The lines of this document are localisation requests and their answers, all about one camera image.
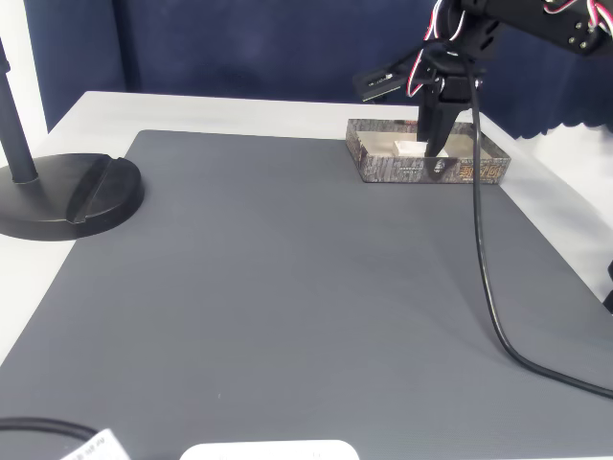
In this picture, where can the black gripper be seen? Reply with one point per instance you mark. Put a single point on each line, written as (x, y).
(437, 107)

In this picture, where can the white rectangular block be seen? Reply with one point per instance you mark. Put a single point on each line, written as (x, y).
(407, 147)

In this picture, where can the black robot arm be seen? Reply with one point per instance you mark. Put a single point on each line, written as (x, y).
(527, 19)

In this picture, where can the bark-patterned cardboard box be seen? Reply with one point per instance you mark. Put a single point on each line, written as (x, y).
(392, 170)

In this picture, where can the dark blue curtain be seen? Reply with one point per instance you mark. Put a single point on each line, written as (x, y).
(239, 48)

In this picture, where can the gray rubber table mat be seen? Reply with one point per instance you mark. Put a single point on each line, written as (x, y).
(263, 287)

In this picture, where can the white flat device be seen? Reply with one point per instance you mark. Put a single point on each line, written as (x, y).
(268, 450)

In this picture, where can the black round stand base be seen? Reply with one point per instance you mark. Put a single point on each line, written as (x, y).
(57, 191)

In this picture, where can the black stand pole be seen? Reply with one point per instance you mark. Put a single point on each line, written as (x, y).
(16, 144)

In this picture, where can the white printed label tag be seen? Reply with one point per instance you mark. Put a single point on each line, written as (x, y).
(96, 448)

